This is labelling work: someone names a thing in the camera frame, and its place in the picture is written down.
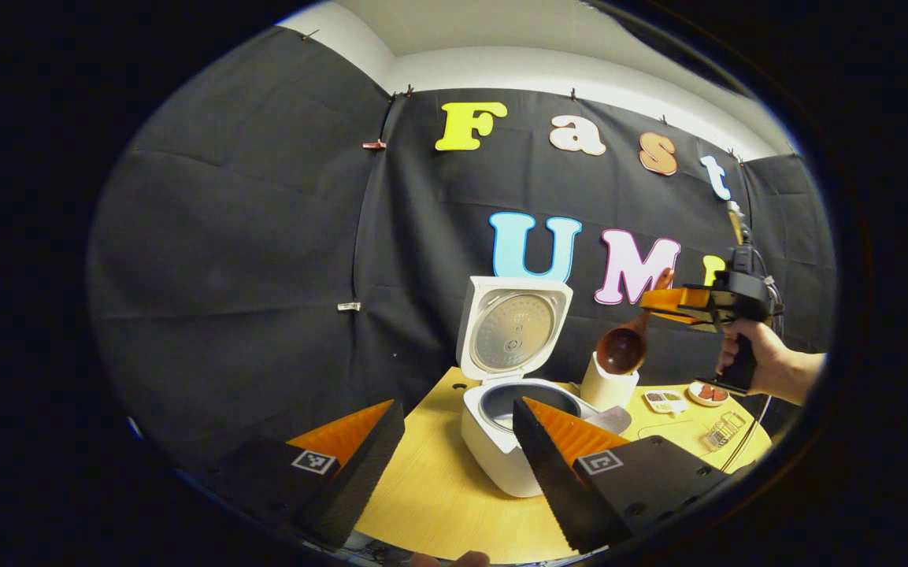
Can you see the white divided bean dish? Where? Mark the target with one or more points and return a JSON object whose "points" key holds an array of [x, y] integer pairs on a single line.
{"points": [[666, 402]]}

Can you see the white toaster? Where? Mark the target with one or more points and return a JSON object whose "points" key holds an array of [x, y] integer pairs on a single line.
{"points": [[607, 390]]}

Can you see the black backdrop cloth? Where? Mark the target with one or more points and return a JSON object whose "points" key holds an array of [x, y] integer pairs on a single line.
{"points": [[249, 260]]}

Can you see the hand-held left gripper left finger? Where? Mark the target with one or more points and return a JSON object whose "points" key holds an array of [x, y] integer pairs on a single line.
{"points": [[359, 480]]}

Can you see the red cloth clip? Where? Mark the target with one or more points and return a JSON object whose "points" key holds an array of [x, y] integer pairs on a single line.
{"points": [[374, 145]]}

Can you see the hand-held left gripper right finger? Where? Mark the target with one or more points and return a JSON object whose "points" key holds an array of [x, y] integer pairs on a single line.
{"points": [[552, 480]]}

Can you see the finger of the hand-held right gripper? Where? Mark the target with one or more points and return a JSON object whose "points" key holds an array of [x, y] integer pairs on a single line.
{"points": [[678, 298], [694, 318]]}

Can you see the brown wooden spoon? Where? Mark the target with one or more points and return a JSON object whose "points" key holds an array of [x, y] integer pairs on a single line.
{"points": [[620, 350]]}

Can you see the white round plate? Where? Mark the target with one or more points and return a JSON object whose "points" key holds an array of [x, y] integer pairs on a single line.
{"points": [[709, 400]]}

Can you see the white rice cooker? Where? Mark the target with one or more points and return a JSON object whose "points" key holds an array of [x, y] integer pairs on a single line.
{"points": [[501, 461]]}

